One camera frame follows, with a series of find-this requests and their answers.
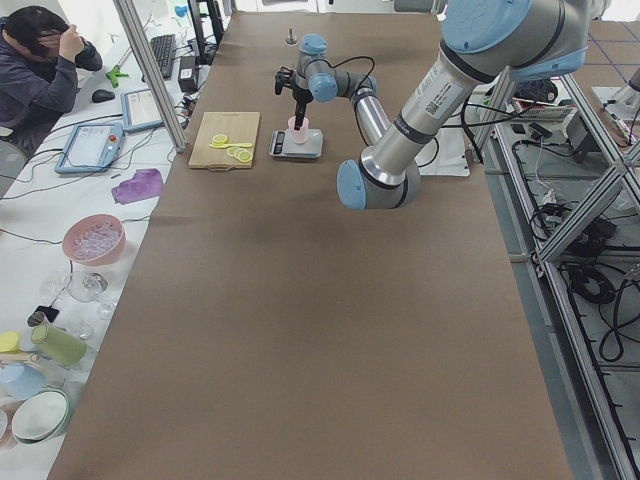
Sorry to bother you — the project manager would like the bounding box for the white green bowl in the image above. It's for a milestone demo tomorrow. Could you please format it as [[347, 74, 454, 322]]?
[[11, 389, 71, 444]]

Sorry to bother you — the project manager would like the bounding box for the seated person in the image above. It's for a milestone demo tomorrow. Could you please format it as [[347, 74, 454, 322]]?
[[1, 6, 103, 156]]

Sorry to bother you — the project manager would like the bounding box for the wooden cutting board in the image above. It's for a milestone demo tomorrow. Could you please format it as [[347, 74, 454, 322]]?
[[188, 112, 261, 171]]

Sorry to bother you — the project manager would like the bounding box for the yellow cup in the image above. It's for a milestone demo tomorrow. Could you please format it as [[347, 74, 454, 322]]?
[[0, 331, 21, 354]]

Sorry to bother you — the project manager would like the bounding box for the black power adapter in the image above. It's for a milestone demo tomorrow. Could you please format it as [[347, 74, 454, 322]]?
[[178, 56, 199, 93]]

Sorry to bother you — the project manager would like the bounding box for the silver kitchen scale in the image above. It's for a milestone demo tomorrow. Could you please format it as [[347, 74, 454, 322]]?
[[268, 129, 324, 160]]

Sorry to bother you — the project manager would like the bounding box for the far teach pendant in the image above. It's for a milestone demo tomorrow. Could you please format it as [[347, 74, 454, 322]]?
[[120, 89, 164, 133]]

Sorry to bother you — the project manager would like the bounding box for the lemon slice stack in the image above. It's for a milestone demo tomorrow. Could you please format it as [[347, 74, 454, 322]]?
[[226, 147, 253, 165]]

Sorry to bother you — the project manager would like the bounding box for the near teach pendant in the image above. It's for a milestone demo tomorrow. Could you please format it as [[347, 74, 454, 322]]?
[[54, 123, 124, 175]]

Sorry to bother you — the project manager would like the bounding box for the light blue cup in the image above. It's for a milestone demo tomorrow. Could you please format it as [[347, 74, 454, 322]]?
[[1, 363, 45, 400]]

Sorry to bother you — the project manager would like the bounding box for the teach pendant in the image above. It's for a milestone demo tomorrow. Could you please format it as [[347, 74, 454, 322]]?
[[120, 89, 164, 133], [54, 123, 124, 175]]

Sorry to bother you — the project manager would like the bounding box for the green plastic tool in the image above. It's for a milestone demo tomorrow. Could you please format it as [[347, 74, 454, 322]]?
[[105, 65, 129, 88]]

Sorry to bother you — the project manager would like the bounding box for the wine glass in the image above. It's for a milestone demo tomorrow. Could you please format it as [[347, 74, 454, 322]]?
[[64, 272, 108, 303]]

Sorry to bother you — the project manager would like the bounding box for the pink bowl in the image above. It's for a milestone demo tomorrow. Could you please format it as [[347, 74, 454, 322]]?
[[62, 214, 126, 266]]

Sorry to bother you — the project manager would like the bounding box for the green cup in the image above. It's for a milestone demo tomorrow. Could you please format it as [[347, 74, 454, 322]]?
[[31, 324, 87, 367]]

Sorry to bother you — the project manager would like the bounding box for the aluminium frame post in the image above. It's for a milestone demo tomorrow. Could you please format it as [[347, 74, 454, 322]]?
[[113, 0, 187, 153]]

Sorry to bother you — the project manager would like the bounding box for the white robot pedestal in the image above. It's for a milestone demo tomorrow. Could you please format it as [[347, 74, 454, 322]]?
[[415, 128, 470, 177]]

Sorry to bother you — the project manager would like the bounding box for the black keyboard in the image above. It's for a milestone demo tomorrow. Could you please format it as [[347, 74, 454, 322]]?
[[149, 34, 176, 79]]

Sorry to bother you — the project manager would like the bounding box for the purple cloth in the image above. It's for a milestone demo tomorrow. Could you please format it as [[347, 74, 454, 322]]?
[[111, 168, 164, 205]]

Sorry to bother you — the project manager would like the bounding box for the lemon slice single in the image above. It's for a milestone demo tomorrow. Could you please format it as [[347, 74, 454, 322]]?
[[210, 133, 228, 147]]

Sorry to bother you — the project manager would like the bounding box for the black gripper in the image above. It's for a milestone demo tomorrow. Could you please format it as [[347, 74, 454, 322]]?
[[292, 74, 311, 131]]

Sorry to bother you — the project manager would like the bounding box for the yellow plastic knife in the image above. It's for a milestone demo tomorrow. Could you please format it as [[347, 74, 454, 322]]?
[[209, 142, 254, 149]]

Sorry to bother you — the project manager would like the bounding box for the black computer mouse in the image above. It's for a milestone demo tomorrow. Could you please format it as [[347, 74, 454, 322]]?
[[91, 89, 115, 104]]

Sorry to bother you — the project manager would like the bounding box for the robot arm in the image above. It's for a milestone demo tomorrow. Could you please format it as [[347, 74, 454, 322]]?
[[337, 0, 610, 210], [289, 34, 390, 146]]

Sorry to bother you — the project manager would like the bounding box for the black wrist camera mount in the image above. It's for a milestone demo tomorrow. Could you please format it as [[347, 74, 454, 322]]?
[[274, 67, 295, 95]]

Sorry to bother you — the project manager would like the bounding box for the pink plastic cup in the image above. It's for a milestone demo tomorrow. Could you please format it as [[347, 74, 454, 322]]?
[[288, 116, 309, 145]]

